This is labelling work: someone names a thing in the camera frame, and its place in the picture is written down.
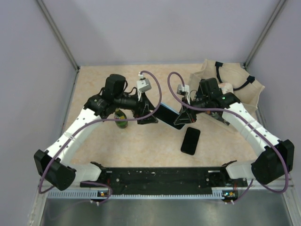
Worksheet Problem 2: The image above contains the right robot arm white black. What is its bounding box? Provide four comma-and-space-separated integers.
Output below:
172, 78, 294, 186

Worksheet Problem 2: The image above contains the right aluminium frame post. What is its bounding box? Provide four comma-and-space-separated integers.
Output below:
243, 0, 288, 71

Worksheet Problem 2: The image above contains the phone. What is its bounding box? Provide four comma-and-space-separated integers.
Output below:
180, 127, 201, 155
154, 103, 184, 130

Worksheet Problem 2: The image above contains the left aluminium frame post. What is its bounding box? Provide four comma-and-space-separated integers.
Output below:
34, 0, 80, 72

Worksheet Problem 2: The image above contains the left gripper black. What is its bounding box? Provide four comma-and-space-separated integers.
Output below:
115, 89, 158, 125

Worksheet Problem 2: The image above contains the aluminium frame post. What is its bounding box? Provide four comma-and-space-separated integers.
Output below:
243, 0, 288, 71
34, 0, 80, 72

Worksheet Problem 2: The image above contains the green glass bottle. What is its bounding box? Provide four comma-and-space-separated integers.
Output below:
114, 108, 128, 129

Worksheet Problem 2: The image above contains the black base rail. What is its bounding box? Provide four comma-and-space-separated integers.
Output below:
80, 167, 247, 196

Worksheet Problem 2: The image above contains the beige canvas tote bag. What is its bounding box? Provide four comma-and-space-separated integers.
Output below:
188, 59, 265, 116

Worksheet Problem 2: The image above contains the white slotted cable duct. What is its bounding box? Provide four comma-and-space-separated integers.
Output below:
47, 188, 237, 201

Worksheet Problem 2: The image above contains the phone in black case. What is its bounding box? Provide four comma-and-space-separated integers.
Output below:
180, 127, 201, 155

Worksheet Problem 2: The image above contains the pink white item in bag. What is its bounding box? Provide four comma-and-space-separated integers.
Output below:
218, 82, 234, 94

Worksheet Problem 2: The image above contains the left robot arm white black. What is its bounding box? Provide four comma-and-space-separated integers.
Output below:
34, 71, 159, 194

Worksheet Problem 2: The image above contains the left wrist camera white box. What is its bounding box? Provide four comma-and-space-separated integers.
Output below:
136, 73, 152, 93

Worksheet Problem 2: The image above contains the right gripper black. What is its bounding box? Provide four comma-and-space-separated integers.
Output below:
174, 96, 210, 125

